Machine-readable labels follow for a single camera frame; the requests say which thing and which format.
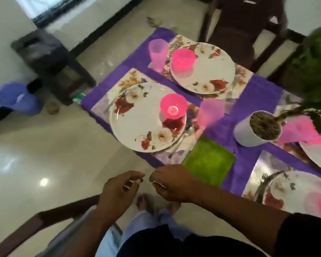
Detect person's left hand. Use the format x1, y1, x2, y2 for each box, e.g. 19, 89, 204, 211
96, 170, 146, 225

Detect person's right hand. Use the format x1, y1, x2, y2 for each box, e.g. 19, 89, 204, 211
149, 164, 201, 204

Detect steel table knife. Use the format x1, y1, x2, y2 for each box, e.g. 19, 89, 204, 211
178, 136, 201, 165

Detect green ribbed mat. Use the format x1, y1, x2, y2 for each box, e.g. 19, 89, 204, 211
182, 135, 236, 188

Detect steel spoon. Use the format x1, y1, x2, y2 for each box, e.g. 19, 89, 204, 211
168, 125, 195, 159

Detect white rose print plate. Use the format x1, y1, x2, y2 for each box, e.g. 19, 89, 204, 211
266, 170, 321, 220
109, 82, 188, 153
170, 42, 236, 95
299, 139, 321, 175

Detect light pink plastic cup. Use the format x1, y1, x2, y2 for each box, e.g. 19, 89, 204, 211
277, 115, 312, 145
197, 99, 226, 129

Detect floral print placemat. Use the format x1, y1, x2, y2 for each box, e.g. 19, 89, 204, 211
272, 89, 321, 163
242, 150, 321, 220
147, 34, 254, 101
90, 68, 204, 165

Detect steel fork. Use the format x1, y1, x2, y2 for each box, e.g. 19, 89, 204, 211
254, 171, 284, 204

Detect tan paper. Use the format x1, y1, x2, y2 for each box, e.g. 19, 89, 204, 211
146, 16, 162, 27

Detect person's right forearm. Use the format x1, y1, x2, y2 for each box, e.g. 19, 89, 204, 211
190, 182, 292, 256

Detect person's right foot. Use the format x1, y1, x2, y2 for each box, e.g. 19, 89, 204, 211
167, 200, 182, 213

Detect person's foot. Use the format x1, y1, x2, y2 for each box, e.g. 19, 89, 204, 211
136, 194, 154, 212
167, 200, 182, 213

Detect person's left foot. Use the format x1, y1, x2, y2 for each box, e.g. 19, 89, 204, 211
136, 194, 154, 212

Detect person's light blue trousers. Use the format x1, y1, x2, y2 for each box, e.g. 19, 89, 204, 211
95, 210, 193, 257

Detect person's black shirt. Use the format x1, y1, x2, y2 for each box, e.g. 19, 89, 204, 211
116, 212, 321, 257

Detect green plant in white pot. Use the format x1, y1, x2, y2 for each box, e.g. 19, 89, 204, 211
233, 24, 321, 147

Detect purple tablecloth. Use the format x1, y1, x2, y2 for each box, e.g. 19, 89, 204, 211
80, 27, 321, 197

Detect blue plastic bucket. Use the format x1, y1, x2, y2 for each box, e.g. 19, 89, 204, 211
0, 82, 43, 116

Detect black plastic stool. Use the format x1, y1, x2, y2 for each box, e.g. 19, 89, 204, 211
10, 29, 97, 106

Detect black barred window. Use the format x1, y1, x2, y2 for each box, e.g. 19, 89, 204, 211
13, 0, 97, 29

